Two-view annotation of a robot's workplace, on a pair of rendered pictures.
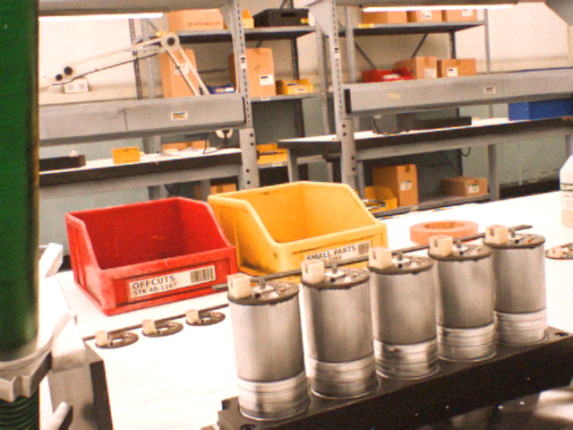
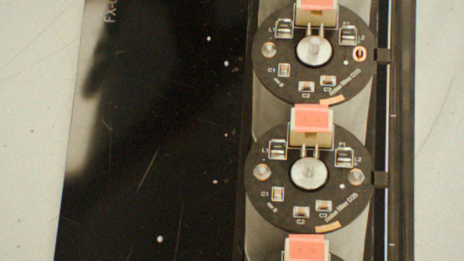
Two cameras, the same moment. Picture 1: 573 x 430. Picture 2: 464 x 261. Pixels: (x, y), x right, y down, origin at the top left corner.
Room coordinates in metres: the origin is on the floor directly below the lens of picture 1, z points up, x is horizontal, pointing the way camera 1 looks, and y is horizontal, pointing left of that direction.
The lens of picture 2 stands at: (0.31, -0.22, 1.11)
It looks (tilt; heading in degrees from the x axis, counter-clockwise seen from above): 60 degrees down; 117
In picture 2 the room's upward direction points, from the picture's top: straight up
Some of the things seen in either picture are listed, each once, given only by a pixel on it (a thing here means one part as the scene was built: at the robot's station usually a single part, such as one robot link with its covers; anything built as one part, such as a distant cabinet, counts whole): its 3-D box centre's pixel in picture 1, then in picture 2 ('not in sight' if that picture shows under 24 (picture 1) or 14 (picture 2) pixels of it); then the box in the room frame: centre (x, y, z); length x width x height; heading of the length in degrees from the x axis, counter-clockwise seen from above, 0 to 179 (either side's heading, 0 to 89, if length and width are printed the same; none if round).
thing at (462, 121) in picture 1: (440, 123); not in sight; (3.15, -0.78, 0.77); 0.24 x 0.16 x 0.04; 111
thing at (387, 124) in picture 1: (391, 123); not in sight; (3.02, -0.52, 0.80); 0.15 x 0.12 x 0.10; 41
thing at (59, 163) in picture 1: (50, 164); not in sight; (2.54, 0.89, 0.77); 0.24 x 0.16 x 0.04; 97
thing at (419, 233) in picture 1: (444, 231); not in sight; (0.57, -0.14, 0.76); 0.06 x 0.06 x 0.01
